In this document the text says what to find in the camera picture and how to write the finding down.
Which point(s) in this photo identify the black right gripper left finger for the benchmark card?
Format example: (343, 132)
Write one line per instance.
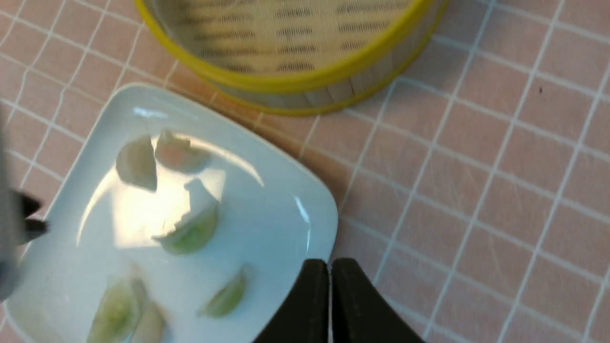
(303, 315)

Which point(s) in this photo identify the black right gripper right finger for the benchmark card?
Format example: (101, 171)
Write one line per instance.
(359, 313)

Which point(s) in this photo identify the small green dumpling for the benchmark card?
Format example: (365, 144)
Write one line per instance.
(228, 298)

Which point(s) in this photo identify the green dumpling plate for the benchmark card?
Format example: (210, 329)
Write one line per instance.
(196, 227)

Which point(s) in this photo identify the pale dumpling plate front edge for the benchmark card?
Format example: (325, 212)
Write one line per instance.
(151, 326)

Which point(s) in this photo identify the green dumpling plate front edge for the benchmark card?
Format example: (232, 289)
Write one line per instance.
(120, 311)

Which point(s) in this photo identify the pink dumpling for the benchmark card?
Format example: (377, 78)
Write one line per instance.
(178, 155)

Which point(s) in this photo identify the pale grey dumpling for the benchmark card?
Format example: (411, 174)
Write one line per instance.
(135, 164)

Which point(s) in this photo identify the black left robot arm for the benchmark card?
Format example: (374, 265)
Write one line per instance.
(16, 226)

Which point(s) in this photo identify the white square plate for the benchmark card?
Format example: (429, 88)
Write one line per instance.
(217, 249)

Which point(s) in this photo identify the pink grid tablecloth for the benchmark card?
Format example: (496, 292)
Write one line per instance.
(473, 190)

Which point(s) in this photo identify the bamboo steamer basket yellow rim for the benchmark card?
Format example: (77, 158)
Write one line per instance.
(294, 57)

